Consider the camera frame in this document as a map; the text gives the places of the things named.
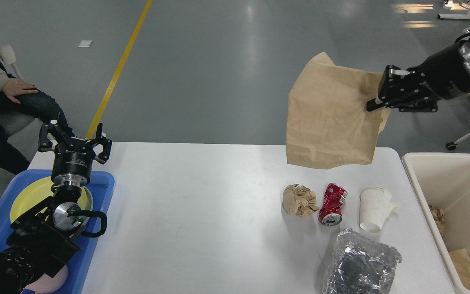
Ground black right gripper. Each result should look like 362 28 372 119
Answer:
366 41 470 112

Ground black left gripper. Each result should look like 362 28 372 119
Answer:
38 120 113 187

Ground yellow plastic plate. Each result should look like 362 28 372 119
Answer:
10 176 89 224

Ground brown paper bag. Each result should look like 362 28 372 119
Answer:
286 52 390 169

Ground white paper cup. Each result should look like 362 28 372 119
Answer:
359 186 401 233

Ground crushed red can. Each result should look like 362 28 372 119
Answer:
318 183 348 226

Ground pink mug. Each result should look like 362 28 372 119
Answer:
25 265 69 294

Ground brown paper ball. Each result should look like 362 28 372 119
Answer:
282 184 320 217

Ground silver foil bag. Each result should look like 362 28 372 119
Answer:
321 228 402 294

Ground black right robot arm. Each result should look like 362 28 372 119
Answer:
366 32 470 112

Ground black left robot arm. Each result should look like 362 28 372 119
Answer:
0 120 113 294

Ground bystander hand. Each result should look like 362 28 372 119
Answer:
2 78 39 104

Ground white plastic bin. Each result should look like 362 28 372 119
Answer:
402 153 470 294

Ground paper scraps in bin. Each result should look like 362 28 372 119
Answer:
428 205 445 236

